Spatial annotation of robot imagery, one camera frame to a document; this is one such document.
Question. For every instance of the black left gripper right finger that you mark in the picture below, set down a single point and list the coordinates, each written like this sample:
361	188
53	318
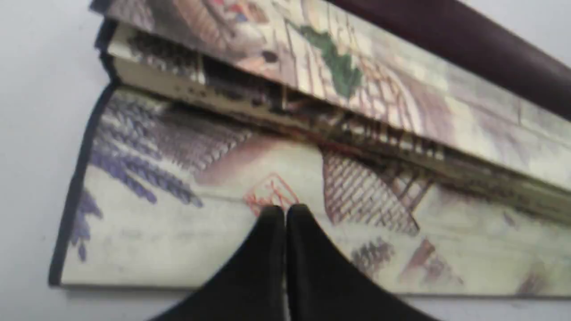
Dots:
322	285

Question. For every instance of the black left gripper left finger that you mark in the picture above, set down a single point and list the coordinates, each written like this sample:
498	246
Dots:
249	287

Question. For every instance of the painted paper folding fan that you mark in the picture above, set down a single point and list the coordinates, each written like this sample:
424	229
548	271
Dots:
429	178

